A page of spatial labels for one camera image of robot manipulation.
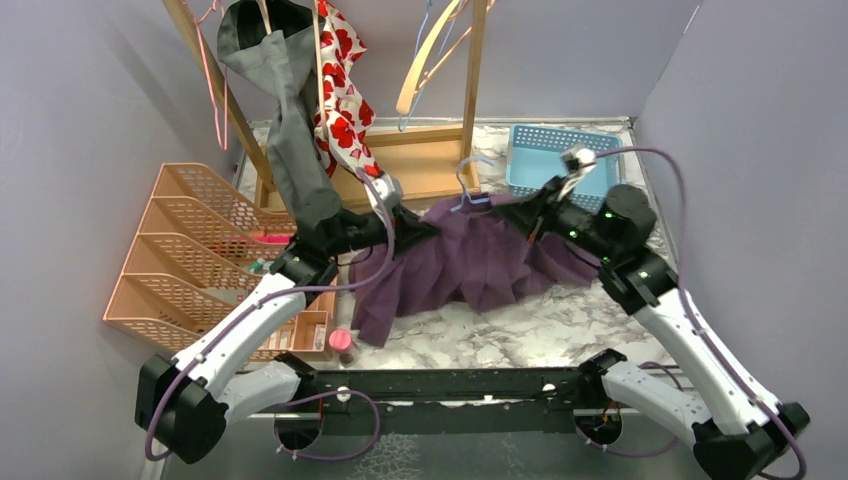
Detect pink wire hanger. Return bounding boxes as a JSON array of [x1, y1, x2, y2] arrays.
[[183, 1, 229, 152]]

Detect peach plastic file organizer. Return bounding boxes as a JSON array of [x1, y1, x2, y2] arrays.
[[103, 163, 295, 353]]

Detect wooden clothes rack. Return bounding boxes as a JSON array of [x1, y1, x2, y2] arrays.
[[164, 1, 480, 211]]

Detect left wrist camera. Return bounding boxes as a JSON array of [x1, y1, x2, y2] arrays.
[[363, 172, 403, 222]]

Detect blue wire hanger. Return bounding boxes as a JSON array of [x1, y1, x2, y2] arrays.
[[448, 155, 526, 219], [395, 0, 467, 132]]

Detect blue plastic basket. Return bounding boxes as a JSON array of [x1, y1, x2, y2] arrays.
[[506, 124, 622, 212]]

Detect peach compartment tray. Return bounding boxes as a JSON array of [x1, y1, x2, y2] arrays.
[[250, 292, 337, 362]]

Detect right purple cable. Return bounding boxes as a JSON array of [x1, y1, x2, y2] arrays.
[[592, 145, 808, 480]]

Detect grey skirt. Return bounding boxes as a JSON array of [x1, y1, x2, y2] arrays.
[[217, 1, 342, 226]]

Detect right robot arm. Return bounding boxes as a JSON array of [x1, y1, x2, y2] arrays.
[[492, 182, 810, 479]]

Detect wooden hanger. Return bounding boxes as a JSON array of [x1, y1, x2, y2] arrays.
[[395, 1, 497, 118], [312, 0, 328, 128], [256, 0, 273, 35]]

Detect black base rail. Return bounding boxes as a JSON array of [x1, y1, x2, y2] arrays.
[[270, 367, 623, 443]]

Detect purple cloth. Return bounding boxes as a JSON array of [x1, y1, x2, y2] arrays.
[[348, 194, 597, 347]]

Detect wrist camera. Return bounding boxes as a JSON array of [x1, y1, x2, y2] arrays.
[[363, 172, 403, 222], [557, 143, 597, 201]]

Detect red poppy print cloth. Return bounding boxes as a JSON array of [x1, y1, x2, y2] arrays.
[[314, 1, 382, 177]]

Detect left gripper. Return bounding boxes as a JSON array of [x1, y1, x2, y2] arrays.
[[326, 201, 440, 261]]

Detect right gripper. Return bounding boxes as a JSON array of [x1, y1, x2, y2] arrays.
[[493, 175, 619, 263]]

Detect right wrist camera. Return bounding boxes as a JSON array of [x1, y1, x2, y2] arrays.
[[557, 143, 597, 201]]

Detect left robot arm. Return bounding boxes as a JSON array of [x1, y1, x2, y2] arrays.
[[134, 198, 439, 463]]

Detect pink capped bottle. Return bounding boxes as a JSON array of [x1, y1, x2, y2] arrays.
[[328, 328, 358, 367]]

